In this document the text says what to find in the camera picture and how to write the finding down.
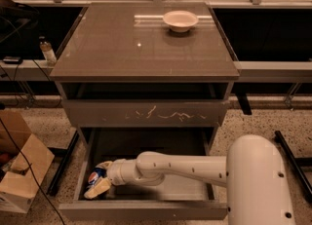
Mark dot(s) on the open grey middle drawer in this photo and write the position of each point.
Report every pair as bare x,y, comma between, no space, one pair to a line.
177,198

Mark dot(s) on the white bowl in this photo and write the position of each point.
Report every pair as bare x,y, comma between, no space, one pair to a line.
180,21

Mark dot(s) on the blue pepsi can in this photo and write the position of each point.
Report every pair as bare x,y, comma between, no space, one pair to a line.
95,175

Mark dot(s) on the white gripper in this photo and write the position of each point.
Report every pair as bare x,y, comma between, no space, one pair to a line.
114,172

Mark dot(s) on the grey drawer cabinet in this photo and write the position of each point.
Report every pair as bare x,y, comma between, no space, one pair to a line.
125,51

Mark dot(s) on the small clear bottle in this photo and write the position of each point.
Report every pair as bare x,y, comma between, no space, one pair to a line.
47,50

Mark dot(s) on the cardboard box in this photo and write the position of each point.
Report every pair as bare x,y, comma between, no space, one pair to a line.
25,160

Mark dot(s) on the grey top drawer front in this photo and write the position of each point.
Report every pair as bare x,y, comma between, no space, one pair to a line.
143,114

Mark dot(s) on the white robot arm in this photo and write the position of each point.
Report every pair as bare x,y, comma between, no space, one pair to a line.
252,172

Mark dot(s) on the small black device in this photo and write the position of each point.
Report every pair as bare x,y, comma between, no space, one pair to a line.
12,60

